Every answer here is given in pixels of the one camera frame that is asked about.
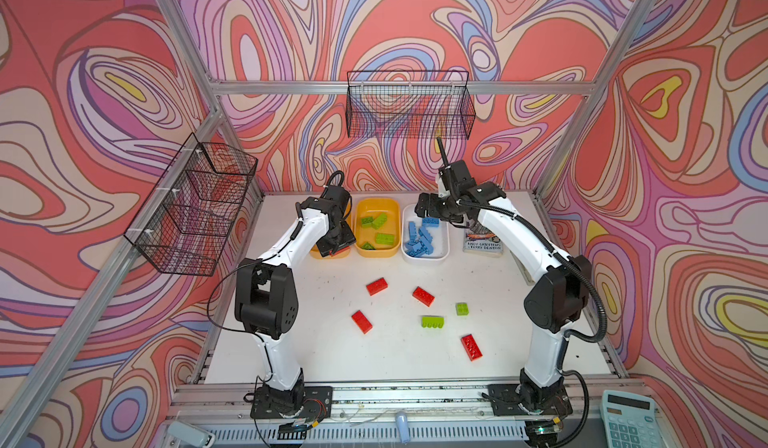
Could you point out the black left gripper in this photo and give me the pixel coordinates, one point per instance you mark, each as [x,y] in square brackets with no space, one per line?
[326,249]

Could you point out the white plastic bin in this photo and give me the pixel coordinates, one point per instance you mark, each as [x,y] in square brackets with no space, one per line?
[440,238]

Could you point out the white device bottom left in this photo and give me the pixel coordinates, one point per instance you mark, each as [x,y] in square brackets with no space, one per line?
[191,435]

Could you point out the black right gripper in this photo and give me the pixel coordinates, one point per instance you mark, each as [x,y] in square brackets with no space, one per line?
[432,206]

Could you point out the right yellow plastic bin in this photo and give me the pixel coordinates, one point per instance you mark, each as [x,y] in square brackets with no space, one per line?
[372,206]

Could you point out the left yellow plastic bin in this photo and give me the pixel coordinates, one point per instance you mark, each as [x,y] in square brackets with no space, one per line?
[339,235]

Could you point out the white desk calculator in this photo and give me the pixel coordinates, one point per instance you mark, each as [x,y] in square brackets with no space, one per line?
[630,420]

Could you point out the black wire basket left wall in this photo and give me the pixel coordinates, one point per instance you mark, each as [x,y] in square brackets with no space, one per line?
[185,224]

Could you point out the Andy Griffiths paperback book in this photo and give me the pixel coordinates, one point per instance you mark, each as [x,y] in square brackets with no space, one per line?
[482,244]

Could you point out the black wire basket back wall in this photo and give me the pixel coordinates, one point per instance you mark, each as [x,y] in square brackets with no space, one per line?
[422,104]

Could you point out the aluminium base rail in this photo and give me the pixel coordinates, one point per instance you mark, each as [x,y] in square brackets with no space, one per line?
[390,414]

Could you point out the red lego brick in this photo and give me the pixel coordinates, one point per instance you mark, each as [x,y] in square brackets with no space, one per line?
[423,296]
[362,322]
[471,347]
[377,286]

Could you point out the yellow plastic bin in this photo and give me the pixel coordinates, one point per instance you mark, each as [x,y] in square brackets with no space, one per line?
[339,235]
[372,206]

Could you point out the black wire basket wall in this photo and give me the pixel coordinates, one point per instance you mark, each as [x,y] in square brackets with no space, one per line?
[422,104]
[185,224]

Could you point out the blue lego brick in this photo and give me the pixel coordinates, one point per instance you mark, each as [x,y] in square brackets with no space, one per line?
[412,231]
[425,235]
[415,250]
[430,222]
[426,246]

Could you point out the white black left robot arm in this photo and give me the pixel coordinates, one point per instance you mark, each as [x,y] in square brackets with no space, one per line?
[266,299]

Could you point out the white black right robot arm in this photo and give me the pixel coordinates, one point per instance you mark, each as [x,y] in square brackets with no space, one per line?
[562,304]

